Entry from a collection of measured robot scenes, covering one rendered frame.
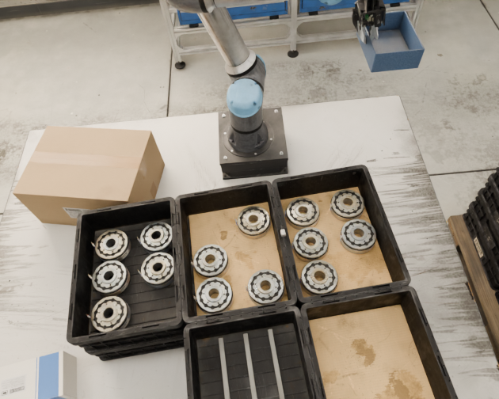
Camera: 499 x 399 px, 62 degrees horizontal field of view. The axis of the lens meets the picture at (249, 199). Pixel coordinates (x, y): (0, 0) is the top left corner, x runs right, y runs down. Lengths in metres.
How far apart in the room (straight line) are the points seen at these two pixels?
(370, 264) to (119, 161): 0.87
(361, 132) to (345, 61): 1.48
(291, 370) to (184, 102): 2.14
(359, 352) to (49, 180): 1.10
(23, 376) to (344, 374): 0.87
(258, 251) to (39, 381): 0.70
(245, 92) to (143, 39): 2.25
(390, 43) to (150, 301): 1.12
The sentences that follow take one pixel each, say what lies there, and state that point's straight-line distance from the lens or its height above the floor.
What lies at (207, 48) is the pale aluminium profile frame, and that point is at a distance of 3.10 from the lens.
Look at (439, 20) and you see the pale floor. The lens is 3.66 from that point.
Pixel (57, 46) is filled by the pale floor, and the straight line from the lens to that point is 3.81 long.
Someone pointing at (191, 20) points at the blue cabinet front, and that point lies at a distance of 3.01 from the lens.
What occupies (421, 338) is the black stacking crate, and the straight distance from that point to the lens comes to 1.16.
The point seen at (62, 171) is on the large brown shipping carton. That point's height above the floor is 0.90.
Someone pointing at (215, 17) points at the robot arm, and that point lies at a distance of 1.35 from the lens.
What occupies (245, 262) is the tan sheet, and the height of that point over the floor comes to 0.83.
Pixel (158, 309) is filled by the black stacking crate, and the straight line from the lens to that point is 1.25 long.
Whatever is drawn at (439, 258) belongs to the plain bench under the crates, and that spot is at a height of 0.70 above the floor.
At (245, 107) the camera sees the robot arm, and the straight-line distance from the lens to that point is 1.36.
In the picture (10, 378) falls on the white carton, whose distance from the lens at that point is 1.41.
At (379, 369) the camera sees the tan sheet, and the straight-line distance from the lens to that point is 1.18.
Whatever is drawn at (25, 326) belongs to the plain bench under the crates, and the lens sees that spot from 1.55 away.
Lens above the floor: 1.97
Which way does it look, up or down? 57 degrees down
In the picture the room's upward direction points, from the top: 8 degrees counter-clockwise
